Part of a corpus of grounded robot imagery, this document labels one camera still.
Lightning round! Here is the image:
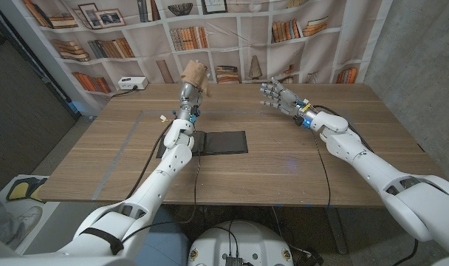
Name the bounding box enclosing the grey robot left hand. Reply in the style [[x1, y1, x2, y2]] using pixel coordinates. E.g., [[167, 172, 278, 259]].
[[177, 81, 204, 122]]

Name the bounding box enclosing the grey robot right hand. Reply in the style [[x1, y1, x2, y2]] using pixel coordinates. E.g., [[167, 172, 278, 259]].
[[260, 76, 318, 127]]

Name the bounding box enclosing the black open notebook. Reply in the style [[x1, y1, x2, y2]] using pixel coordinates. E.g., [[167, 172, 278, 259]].
[[156, 130, 249, 159]]

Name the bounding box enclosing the white power strip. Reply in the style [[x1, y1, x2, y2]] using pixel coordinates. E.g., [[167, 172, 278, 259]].
[[117, 76, 149, 91]]

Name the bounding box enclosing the printed bookshelf backdrop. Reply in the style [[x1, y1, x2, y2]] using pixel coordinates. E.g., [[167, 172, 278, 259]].
[[0, 0, 394, 115]]

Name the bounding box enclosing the grey table leg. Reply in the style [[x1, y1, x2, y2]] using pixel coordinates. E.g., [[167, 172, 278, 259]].
[[322, 206, 349, 255]]

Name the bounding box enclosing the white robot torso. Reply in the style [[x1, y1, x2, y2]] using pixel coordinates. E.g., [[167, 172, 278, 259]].
[[187, 220, 294, 266]]

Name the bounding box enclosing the black power adapter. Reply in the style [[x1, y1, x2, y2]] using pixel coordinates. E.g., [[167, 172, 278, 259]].
[[294, 250, 324, 266]]

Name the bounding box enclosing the white floor sheet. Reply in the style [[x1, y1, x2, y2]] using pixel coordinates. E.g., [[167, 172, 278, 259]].
[[0, 174, 63, 256]]

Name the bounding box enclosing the yellow and black floor item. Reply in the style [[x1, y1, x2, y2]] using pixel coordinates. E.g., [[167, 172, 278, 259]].
[[6, 177, 49, 202]]

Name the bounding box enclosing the white shoe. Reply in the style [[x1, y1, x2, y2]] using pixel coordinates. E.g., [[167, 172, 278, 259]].
[[8, 205, 44, 249]]

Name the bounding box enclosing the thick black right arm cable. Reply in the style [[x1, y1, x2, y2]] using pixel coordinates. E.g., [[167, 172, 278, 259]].
[[312, 104, 420, 266]]

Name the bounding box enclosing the black power strip cord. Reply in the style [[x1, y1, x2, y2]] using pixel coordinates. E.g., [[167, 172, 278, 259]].
[[111, 85, 139, 99]]

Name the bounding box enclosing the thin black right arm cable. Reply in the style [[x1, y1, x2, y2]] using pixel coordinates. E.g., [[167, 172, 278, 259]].
[[311, 129, 332, 208]]

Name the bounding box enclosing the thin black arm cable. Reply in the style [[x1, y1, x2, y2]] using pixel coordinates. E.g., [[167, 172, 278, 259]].
[[120, 127, 202, 244], [311, 129, 332, 208]]

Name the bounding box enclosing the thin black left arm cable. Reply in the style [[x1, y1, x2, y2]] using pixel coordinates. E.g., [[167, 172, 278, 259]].
[[120, 127, 202, 244]]

